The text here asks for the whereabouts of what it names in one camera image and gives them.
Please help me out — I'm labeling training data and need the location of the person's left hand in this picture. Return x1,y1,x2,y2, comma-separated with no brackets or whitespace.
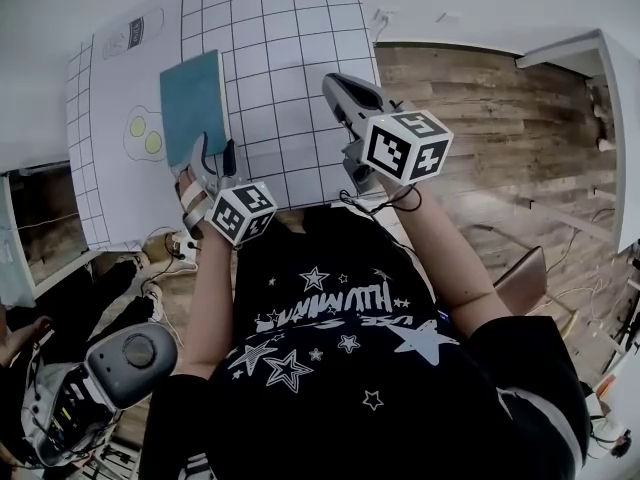
175,167,211,214

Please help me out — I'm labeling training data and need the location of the white socket block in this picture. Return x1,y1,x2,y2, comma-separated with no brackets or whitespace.
164,230,201,264

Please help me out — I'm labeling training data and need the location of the black star print shirt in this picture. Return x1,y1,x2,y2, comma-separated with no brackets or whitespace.
142,207,591,480

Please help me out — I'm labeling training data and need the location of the person's left forearm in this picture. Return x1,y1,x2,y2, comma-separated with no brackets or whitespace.
177,222,239,382

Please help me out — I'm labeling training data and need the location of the white side table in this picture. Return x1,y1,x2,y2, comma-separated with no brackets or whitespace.
514,27,640,254

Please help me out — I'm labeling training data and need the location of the teal notebook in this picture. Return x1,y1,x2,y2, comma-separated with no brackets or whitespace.
159,49,232,168

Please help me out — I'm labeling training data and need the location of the person's right forearm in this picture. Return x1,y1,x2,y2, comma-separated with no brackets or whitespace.
389,182,501,337

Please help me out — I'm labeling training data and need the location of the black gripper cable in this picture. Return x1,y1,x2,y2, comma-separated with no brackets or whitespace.
339,187,424,214

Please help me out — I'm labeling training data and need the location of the white shelf unit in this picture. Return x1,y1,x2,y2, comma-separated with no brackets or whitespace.
0,160,94,309

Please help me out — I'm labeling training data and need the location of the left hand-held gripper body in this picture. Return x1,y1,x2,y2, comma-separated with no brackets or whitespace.
182,170,279,247

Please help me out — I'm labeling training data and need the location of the brown chair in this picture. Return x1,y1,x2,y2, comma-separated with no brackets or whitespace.
492,245,549,314

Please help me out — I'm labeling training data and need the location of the white grid tablecloth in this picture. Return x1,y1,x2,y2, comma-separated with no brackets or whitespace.
65,0,382,253

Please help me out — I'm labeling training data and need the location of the grey white rounded device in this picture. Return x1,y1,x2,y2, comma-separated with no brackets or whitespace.
22,322,179,469

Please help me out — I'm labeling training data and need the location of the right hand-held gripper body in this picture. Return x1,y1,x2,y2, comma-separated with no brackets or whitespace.
342,101,455,197

